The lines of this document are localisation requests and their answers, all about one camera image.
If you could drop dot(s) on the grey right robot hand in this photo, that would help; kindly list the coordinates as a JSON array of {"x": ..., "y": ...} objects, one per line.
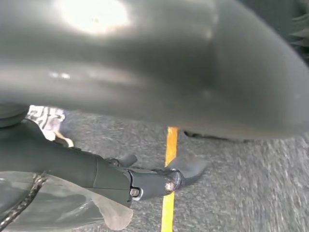
[{"x": 145, "y": 64}]

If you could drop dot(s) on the yellow floor marking tape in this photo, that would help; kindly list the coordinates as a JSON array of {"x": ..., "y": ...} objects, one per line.
[{"x": 171, "y": 144}]

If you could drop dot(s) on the white grey patterned object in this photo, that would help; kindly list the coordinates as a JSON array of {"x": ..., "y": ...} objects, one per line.
[{"x": 46, "y": 120}]

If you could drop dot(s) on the translucent grey plastic cover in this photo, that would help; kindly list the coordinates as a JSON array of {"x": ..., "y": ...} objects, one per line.
[{"x": 72, "y": 211}]

